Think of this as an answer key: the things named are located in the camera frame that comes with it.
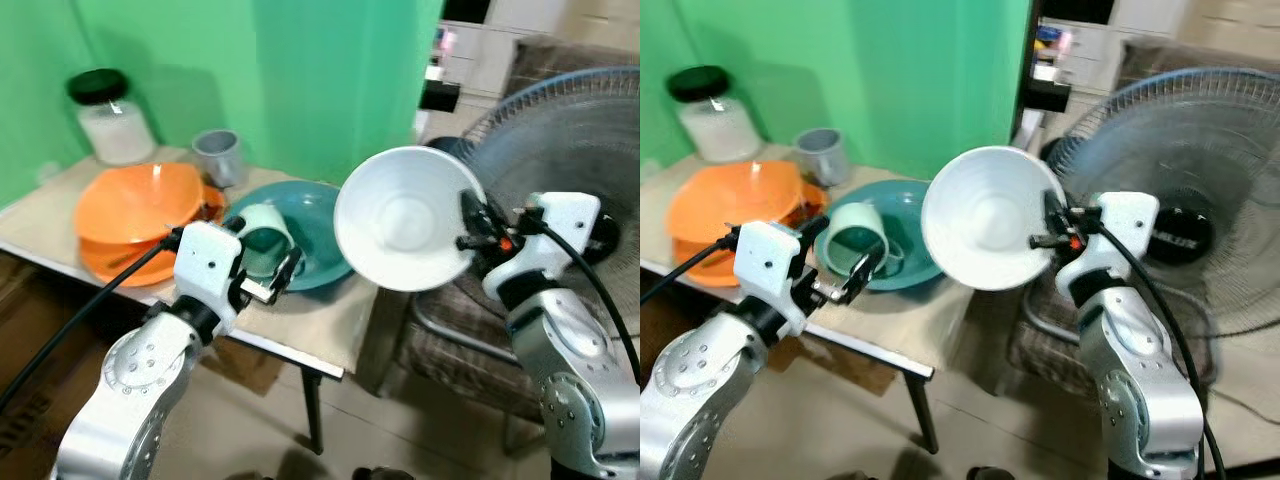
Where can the black robot right foot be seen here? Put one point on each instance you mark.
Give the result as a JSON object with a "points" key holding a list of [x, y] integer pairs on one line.
{"points": [[990, 474], [382, 474]]}

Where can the orange bowl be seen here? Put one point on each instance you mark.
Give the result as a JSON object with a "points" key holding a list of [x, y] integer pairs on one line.
{"points": [[730, 200], [135, 200]]}

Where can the grey electric fan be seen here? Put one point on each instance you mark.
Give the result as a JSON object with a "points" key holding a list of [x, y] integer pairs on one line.
{"points": [[580, 130], [1200, 140]]}

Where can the black metal table leg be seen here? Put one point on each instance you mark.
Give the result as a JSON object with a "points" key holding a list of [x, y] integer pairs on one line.
{"points": [[924, 412], [312, 410]]}

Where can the white bowl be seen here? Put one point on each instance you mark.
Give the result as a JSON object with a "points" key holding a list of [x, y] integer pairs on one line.
{"points": [[985, 220], [405, 220]]}

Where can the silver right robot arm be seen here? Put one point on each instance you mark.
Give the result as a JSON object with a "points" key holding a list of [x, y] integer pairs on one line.
{"points": [[1130, 350], [562, 350]]}

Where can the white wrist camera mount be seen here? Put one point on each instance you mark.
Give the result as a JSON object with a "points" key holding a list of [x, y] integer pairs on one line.
{"points": [[1120, 232], [767, 265], [555, 235], [207, 262]]}

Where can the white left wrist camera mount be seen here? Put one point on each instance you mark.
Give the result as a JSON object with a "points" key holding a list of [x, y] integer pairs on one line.
{"points": [[767, 265], [207, 262]]}

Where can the white drawer cabinet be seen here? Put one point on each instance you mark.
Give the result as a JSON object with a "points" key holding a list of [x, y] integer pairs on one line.
{"points": [[500, 45], [1095, 45]]}

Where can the orange plate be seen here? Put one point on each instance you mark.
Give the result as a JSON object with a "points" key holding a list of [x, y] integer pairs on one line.
{"points": [[110, 262], [700, 262]]}

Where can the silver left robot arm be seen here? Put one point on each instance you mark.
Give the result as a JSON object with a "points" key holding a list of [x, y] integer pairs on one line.
{"points": [[140, 385], [690, 405]]}

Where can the glass jar with black lid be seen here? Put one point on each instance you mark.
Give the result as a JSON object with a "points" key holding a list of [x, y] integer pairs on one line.
{"points": [[715, 125], [115, 130]]}

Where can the grey cup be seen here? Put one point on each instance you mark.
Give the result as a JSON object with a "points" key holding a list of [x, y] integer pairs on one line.
{"points": [[220, 158], [825, 155]]}

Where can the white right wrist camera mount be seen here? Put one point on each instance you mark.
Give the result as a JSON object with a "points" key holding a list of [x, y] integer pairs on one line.
{"points": [[555, 235], [1120, 232]]}

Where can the teal plate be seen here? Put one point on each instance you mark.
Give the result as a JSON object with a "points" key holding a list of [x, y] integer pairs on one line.
{"points": [[315, 225], [905, 215]]}

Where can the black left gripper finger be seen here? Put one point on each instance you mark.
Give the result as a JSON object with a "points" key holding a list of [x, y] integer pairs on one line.
{"points": [[867, 272], [288, 270]]}

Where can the small black box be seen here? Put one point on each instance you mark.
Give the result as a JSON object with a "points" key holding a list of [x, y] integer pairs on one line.
{"points": [[1046, 95], [440, 96]]}

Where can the small brown cardboard box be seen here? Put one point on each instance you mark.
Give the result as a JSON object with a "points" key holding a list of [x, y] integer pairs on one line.
{"points": [[245, 365], [850, 365]]}

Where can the mint green cup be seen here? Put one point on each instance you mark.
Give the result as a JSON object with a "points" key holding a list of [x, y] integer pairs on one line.
{"points": [[268, 222], [858, 222]]}

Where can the green backdrop cloth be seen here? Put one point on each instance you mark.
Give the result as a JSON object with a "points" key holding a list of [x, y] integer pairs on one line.
{"points": [[250, 70], [880, 65]]}

